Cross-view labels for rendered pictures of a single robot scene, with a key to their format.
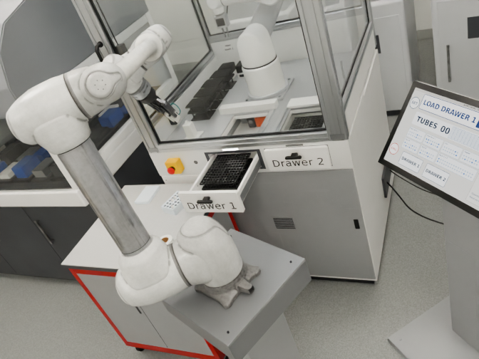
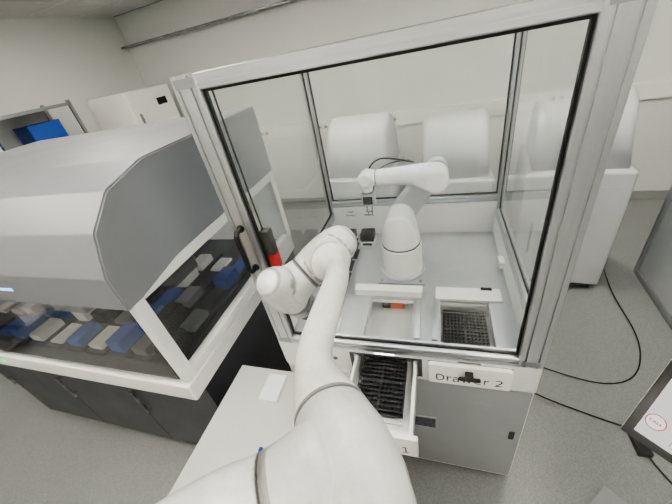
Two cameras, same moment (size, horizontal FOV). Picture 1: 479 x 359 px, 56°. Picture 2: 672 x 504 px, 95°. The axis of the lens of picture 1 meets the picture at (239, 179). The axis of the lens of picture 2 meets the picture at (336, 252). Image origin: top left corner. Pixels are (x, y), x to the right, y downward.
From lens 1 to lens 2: 1.12 m
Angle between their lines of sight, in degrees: 9
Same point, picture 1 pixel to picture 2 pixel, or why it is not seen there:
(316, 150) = (499, 374)
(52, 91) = not seen: outside the picture
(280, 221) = (420, 419)
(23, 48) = (132, 222)
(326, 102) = (535, 332)
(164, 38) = (351, 248)
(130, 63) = (333, 320)
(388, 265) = not seen: hidden behind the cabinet
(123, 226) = not seen: outside the picture
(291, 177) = (451, 388)
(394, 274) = (518, 462)
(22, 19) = (133, 184)
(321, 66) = (549, 297)
